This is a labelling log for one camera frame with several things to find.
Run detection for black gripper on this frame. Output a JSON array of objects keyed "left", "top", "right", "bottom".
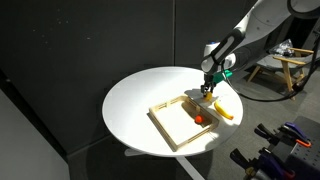
[{"left": 200, "top": 73, "right": 217, "bottom": 96}]

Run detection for yellow banana plush toy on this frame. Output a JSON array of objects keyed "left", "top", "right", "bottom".
[{"left": 213, "top": 99, "right": 235, "bottom": 121}]

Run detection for wooden slatted tray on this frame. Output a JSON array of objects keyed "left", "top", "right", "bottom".
[{"left": 147, "top": 94, "right": 220, "bottom": 153}]

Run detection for white table base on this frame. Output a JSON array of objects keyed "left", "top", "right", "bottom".
[{"left": 124, "top": 148, "right": 206, "bottom": 180}]

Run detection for wooden armchair grey cushion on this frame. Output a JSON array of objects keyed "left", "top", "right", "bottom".
[{"left": 246, "top": 46, "right": 320, "bottom": 101}]

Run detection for clear plastic bag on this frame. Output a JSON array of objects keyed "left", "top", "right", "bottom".
[{"left": 269, "top": 38, "right": 296, "bottom": 57}]

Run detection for purple spring clamp orange tips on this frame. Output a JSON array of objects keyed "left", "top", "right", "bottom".
[
  {"left": 254, "top": 121, "right": 313, "bottom": 149},
  {"left": 229, "top": 147, "right": 297, "bottom": 180}
]

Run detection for perforated metal mounting board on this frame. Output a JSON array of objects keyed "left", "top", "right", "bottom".
[{"left": 284, "top": 144, "right": 320, "bottom": 180}]

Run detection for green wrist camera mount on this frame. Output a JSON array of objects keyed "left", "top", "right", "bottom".
[{"left": 213, "top": 68, "right": 234, "bottom": 84}]

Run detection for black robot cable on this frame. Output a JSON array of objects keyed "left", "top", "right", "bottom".
[{"left": 220, "top": 31, "right": 320, "bottom": 103}]

